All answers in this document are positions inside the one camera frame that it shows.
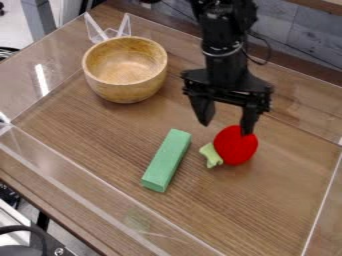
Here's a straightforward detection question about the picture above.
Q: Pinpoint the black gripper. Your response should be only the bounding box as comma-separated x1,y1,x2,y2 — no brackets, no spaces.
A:
181,52,273,136

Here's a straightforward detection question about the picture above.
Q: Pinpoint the red plush strawberry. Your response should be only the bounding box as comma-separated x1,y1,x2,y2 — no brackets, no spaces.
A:
200,125,258,168

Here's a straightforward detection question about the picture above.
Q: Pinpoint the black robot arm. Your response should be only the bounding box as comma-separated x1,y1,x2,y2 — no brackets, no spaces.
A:
182,0,274,136

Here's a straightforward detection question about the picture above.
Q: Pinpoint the green rectangular block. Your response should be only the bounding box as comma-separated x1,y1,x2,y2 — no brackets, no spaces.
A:
142,129,192,193

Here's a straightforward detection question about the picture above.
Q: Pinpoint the wooden bowl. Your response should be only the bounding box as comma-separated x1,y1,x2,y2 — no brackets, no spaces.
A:
82,36,169,104

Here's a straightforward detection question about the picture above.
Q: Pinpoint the clear acrylic tray enclosure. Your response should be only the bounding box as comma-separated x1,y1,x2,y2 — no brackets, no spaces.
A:
0,19,342,256

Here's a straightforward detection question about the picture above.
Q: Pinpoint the black cable bottom left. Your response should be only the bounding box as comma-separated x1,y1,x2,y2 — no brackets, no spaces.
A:
0,224,50,256

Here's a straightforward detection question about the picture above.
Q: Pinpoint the black metal bracket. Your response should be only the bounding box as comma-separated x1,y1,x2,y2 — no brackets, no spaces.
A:
30,224,78,256

